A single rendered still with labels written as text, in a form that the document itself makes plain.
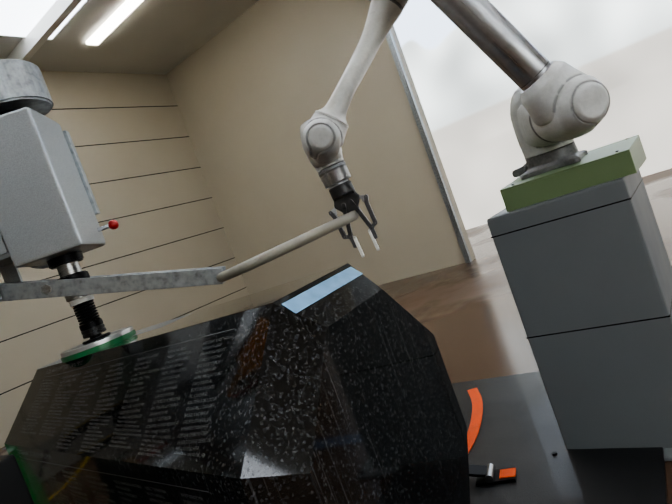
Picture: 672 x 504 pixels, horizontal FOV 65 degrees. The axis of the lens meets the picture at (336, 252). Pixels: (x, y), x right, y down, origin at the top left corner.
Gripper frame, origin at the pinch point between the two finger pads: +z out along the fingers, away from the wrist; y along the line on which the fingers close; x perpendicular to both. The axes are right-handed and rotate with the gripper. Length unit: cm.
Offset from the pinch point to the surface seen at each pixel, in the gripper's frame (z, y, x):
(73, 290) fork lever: -25, 82, 22
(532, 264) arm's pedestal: 27, -43, -3
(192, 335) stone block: -1, 40, 49
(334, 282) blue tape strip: 2.4, 6.3, 39.4
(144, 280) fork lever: -19, 63, 17
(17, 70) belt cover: -88, 68, 20
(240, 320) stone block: 0, 25, 56
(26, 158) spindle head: -63, 74, 25
